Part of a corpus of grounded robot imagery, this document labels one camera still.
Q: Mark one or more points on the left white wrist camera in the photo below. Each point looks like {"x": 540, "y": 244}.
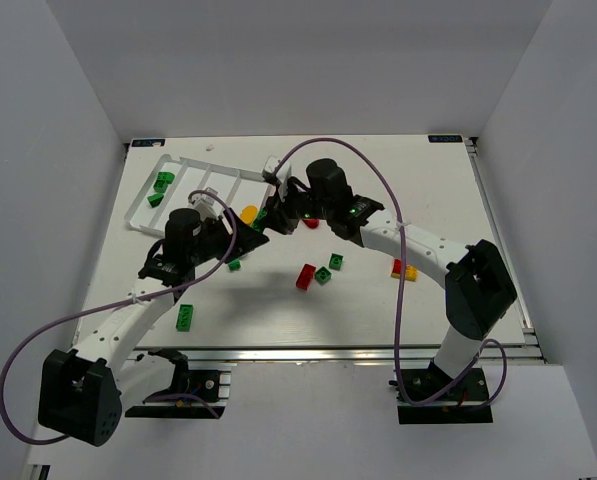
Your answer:
{"x": 204, "y": 202}

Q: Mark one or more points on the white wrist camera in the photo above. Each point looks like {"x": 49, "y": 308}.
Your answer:
{"x": 204, "y": 202}
{"x": 276, "y": 171}

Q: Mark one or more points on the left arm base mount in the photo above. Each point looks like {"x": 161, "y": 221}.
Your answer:
{"x": 166, "y": 384}

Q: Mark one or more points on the red rectangular lego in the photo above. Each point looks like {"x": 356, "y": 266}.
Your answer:
{"x": 305, "y": 277}

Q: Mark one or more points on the white divided sorting tray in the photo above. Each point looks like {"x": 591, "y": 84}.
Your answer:
{"x": 238, "y": 188}

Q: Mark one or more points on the yellow oval lego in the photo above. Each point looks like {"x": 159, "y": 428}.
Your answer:
{"x": 249, "y": 214}

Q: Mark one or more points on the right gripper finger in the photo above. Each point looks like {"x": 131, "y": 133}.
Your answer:
{"x": 279, "y": 222}
{"x": 274, "y": 206}

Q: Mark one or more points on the red oval lego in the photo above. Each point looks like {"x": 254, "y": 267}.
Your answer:
{"x": 311, "y": 223}

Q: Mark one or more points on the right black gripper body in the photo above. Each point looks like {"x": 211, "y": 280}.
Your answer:
{"x": 282, "y": 209}

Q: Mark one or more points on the small green number lego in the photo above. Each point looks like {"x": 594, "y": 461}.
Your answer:
{"x": 234, "y": 265}

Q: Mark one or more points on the green flat lego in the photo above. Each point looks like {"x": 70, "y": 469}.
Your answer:
{"x": 322, "y": 275}
{"x": 336, "y": 261}

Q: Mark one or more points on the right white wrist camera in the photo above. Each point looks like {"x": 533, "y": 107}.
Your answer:
{"x": 276, "y": 171}

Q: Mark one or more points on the red yellow lego stack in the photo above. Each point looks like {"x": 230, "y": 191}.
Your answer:
{"x": 408, "y": 272}

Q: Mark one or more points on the green rectangular lego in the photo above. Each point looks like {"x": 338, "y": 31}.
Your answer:
{"x": 155, "y": 200}

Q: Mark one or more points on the green flat lego right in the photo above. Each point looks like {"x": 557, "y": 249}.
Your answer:
{"x": 336, "y": 261}

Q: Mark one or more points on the green flat lego left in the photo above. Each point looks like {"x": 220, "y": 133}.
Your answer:
{"x": 322, "y": 275}

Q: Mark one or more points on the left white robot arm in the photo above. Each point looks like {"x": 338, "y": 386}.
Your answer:
{"x": 86, "y": 390}

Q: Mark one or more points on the green stacked lego pair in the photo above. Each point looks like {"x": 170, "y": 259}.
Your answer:
{"x": 259, "y": 223}

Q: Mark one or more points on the green square lego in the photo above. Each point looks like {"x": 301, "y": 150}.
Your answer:
{"x": 166, "y": 177}

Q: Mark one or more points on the green long lego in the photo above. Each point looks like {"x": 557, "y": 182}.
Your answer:
{"x": 184, "y": 318}

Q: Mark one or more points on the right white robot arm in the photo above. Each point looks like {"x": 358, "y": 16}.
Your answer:
{"x": 477, "y": 285}

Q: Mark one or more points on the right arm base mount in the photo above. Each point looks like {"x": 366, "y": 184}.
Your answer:
{"x": 462, "y": 404}

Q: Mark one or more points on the green small cube lego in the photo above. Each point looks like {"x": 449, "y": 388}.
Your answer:
{"x": 160, "y": 186}

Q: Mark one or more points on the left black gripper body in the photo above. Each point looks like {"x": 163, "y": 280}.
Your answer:
{"x": 233, "y": 233}

